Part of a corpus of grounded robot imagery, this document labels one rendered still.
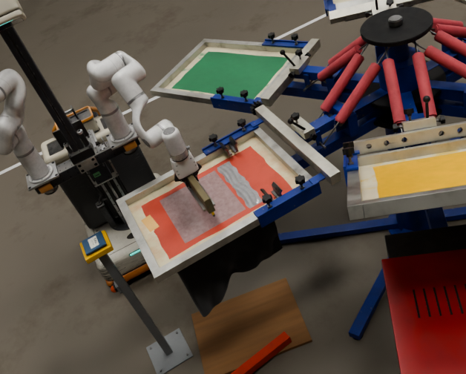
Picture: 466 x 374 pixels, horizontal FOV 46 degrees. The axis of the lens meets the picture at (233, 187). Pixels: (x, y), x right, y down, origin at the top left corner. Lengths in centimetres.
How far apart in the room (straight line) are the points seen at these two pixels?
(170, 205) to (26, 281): 188
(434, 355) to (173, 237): 121
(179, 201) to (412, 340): 128
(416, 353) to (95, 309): 243
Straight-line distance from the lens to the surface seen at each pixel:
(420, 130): 224
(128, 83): 228
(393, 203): 142
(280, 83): 291
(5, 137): 257
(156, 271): 225
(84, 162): 279
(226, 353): 310
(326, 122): 256
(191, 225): 240
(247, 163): 259
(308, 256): 337
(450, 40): 263
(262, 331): 311
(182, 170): 231
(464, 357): 168
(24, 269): 428
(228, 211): 239
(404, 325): 173
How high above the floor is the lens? 257
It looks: 40 degrees down
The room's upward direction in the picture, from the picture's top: 21 degrees counter-clockwise
